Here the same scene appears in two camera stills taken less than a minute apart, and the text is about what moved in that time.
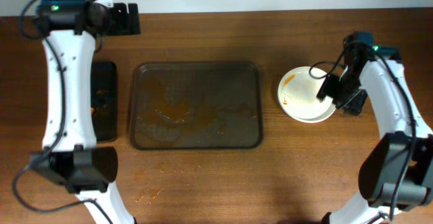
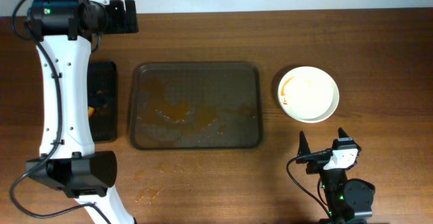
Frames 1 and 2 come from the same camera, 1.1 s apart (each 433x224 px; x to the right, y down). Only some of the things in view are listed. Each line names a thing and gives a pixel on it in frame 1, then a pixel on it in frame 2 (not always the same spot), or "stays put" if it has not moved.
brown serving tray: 196,105 stays put
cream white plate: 298,91 stays put
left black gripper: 125,19 stays put
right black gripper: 342,91 -> 318,164
